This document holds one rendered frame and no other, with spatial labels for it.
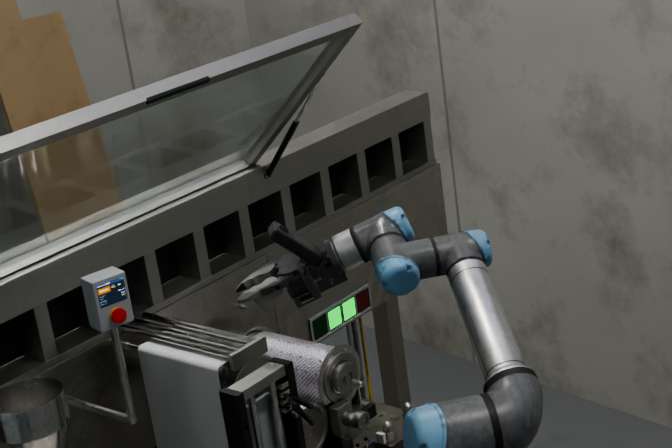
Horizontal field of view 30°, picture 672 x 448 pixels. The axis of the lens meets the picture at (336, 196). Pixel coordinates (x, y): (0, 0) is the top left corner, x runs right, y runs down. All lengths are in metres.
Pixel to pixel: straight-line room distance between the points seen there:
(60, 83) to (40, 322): 2.69
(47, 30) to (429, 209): 2.20
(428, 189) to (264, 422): 1.25
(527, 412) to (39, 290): 1.05
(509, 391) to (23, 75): 3.32
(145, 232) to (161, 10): 3.17
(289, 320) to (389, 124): 0.62
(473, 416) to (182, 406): 0.78
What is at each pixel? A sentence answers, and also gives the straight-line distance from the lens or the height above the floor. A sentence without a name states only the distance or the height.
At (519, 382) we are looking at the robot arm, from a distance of 2.15.
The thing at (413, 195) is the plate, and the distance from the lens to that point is 3.51.
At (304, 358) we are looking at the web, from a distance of 2.82.
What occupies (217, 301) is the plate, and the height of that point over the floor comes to 1.39.
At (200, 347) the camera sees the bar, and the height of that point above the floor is 1.45.
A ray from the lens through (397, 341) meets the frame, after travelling 3.82.
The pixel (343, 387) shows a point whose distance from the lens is 2.81.
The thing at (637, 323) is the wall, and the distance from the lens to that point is 4.95.
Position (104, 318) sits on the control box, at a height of 1.64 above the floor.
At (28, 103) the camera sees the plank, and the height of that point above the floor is 1.48.
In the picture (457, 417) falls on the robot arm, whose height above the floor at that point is 1.49.
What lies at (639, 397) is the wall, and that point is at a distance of 5.10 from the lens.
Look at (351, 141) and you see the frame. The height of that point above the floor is 1.61.
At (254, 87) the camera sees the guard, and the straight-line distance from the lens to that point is 2.62.
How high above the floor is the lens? 2.49
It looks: 18 degrees down
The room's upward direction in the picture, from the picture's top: 8 degrees counter-clockwise
